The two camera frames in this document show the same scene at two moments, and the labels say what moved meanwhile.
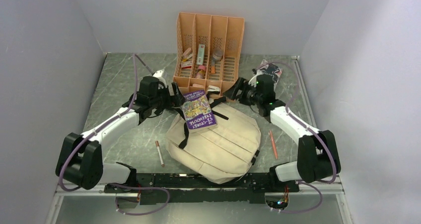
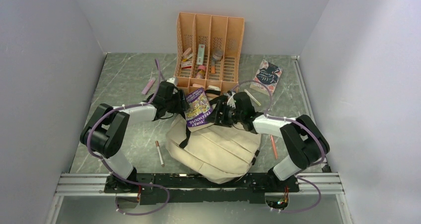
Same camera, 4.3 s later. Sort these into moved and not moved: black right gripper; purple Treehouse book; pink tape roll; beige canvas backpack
Moved: black right gripper
Not moved: purple Treehouse book; beige canvas backpack; pink tape roll
